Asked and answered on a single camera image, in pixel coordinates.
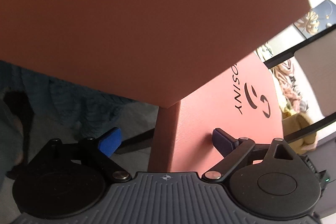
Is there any orange cardboard box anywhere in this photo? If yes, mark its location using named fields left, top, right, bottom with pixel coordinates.
left=1, top=0, right=311, bottom=173

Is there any yellow sofa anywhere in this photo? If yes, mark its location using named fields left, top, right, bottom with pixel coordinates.
left=282, top=110, right=318, bottom=155

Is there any pink blanket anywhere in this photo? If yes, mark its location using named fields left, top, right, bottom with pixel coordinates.
left=270, top=59, right=309, bottom=114

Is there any blue cushioned chair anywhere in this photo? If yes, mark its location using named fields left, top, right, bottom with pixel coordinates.
left=1, top=61, right=133, bottom=139

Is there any white black chair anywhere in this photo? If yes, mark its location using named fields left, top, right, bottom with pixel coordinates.
left=264, top=25, right=335, bottom=143

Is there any framed blue wall picture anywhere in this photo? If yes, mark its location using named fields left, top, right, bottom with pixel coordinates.
left=294, top=0, right=336, bottom=39

